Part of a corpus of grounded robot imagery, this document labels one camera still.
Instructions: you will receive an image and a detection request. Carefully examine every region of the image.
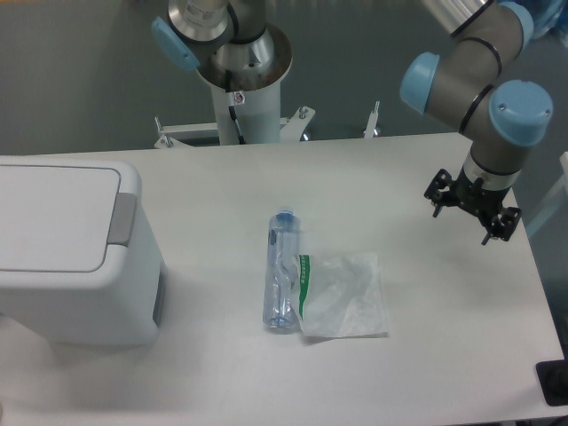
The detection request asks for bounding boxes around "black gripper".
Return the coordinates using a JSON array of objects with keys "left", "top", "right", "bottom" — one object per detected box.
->
[{"left": 424, "top": 169, "right": 522, "bottom": 245}]

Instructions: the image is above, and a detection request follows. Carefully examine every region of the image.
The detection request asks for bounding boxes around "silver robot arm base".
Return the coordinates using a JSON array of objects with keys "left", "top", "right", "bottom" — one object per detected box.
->
[{"left": 151, "top": 1, "right": 292, "bottom": 92}]

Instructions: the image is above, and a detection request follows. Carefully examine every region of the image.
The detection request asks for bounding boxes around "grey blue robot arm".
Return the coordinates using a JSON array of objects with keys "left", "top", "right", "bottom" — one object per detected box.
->
[{"left": 399, "top": 1, "right": 554, "bottom": 241}]

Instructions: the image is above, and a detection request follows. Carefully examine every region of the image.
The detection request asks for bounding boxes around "white plastic trash can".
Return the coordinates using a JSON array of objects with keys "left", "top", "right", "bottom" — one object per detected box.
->
[{"left": 1, "top": 156, "right": 166, "bottom": 345}]

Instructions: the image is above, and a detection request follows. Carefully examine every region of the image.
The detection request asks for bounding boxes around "white trash can lid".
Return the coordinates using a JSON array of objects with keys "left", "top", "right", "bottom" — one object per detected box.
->
[{"left": 1, "top": 159, "right": 141, "bottom": 272}]

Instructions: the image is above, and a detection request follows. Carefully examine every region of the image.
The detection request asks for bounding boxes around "clear zip plastic bag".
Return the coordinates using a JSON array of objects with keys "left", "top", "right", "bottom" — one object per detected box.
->
[{"left": 290, "top": 253, "right": 389, "bottom": 339}]

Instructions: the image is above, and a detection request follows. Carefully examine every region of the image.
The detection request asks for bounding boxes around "black object at table corner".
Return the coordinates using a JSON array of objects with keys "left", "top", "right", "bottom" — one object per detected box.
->
[{"left": 535, "top": 359, "right": 567, "bottom": 406}]

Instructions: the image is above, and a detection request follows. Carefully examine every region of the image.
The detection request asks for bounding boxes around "blue plastic bag background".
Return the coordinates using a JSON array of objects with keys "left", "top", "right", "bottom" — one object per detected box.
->
[{"left": 525, "top": 0, "right": 567, "bottom": 40}]

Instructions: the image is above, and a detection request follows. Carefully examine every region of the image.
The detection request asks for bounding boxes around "clear crushed plastic bottle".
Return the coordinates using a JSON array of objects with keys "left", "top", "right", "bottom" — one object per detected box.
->
[{"left": 263, "top": 208, "right": 301, "bottom": 330}]

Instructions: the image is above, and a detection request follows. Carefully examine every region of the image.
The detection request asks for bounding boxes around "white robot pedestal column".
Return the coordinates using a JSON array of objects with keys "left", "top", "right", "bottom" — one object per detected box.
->
[{"left": 210, "top": 83, "right": 280, "bottom": 146}]

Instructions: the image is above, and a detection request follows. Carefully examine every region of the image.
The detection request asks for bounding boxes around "black cable on pedestal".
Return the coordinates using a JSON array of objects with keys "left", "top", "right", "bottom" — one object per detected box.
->
[{"left": 224, "top": 68, "right": 248, "bottom": 146}]

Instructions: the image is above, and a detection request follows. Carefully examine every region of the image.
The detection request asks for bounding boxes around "white metal support frame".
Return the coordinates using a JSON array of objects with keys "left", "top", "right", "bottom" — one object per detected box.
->
[{"left": 154, "top": 100, "right": 382, "bottom": 149}]

